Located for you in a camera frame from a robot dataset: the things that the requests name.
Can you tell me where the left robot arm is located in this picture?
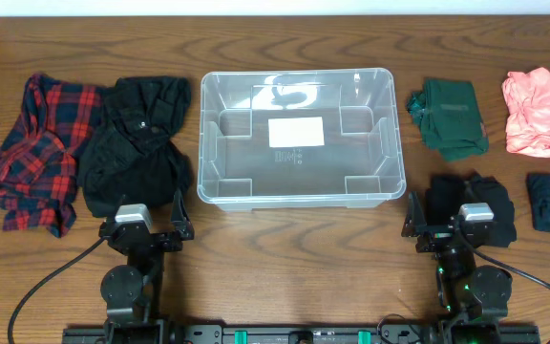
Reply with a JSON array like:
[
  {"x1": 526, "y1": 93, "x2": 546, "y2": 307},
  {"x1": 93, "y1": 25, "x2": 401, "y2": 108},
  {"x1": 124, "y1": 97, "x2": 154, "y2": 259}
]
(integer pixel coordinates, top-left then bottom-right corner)
[{"x1": 99, "y1": 190, "x2": 194, "y2": 344}]

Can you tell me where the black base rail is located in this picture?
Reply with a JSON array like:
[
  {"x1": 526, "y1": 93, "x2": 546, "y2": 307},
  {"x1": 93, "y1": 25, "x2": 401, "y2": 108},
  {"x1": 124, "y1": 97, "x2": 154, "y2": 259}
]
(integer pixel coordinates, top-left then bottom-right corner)
[{"x1": 61, "y1": 324, "x2": 540, "y2": 344}]

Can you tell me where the pink garment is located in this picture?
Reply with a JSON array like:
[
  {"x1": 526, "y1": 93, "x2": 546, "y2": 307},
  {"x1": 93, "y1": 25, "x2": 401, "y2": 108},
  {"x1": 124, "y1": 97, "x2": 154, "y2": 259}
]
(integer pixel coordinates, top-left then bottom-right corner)
[{"x1": 501, "y1": 67, "x2": 550, "y2": 159}]

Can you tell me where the left black cable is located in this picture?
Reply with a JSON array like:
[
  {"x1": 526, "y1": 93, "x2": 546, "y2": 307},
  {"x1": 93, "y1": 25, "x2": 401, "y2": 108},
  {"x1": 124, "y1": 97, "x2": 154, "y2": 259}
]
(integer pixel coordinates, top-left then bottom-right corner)
[{"x1": 7, "y1": 237, "x2": 107, "y2": 344}]

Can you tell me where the clear plastic storage bin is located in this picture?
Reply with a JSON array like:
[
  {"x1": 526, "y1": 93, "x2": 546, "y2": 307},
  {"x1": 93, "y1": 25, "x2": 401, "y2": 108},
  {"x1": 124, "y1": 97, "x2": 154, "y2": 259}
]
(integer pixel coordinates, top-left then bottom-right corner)
[{"x1": 197, "y1": 68, "x2": 407, "y2": 212}]

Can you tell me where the black garment with band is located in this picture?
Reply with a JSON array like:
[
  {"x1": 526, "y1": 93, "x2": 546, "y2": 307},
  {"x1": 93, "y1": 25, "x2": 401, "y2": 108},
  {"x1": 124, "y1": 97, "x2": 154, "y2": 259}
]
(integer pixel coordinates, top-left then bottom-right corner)
[{"x1": 425, "y1": 173, "x2": 517, "y2": 247}]

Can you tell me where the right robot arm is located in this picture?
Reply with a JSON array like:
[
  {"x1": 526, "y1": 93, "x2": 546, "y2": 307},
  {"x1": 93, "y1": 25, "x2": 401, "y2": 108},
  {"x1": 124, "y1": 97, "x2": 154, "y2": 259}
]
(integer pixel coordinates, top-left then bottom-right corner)
[{"x1": 401, "y1": 192, "x2": 512, "y2": 343}]

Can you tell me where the dark green garment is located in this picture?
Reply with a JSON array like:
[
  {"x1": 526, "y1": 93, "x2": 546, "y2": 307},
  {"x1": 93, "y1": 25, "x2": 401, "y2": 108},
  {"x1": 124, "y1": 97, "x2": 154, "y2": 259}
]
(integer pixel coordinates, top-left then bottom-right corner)
[{"x1": 406, "y1": 78, "x2": 489, "y2": 161}]

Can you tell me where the red plaid flannel shirt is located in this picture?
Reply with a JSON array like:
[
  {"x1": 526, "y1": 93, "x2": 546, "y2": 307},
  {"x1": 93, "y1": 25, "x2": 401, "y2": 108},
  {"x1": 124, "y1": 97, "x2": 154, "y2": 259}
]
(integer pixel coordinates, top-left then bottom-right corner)
[{"x1": 0, "y1": 74, "x2": 104, "y2": 238}]

